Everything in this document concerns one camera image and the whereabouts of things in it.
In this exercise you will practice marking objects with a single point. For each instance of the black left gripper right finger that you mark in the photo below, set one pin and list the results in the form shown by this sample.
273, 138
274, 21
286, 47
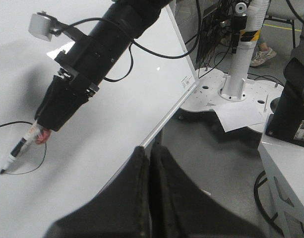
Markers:
180, 209

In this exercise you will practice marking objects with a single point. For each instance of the whiteboard marker with black cap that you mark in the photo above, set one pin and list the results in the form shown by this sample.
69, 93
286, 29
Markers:
36, 134

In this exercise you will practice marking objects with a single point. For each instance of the white robot base platform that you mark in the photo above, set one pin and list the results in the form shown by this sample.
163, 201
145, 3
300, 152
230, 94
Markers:
258, 110

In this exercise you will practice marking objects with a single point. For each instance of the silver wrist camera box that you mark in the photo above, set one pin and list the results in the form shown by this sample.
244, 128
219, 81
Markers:
41, 25

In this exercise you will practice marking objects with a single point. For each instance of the white whiteboard with aluminium frame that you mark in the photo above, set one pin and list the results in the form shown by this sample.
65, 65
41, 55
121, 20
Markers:
50, 181

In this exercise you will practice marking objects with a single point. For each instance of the black robot torso link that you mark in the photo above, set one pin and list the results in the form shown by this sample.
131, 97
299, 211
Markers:
290, 94

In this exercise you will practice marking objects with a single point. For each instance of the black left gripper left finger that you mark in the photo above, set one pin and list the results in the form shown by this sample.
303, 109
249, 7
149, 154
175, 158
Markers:
120, 210

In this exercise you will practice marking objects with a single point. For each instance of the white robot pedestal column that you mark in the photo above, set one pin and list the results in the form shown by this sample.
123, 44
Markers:
246, 25

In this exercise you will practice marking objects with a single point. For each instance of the metal chair frame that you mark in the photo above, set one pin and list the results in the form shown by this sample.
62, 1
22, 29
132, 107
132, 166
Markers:
287, 12

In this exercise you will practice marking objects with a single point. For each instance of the white sneaker shoe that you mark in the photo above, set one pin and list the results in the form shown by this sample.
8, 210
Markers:
262, 57

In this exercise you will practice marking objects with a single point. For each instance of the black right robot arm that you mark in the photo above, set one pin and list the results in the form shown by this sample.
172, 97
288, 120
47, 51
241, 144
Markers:
92, 56

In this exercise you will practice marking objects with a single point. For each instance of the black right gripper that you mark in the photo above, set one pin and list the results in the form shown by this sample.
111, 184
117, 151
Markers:
62, 99

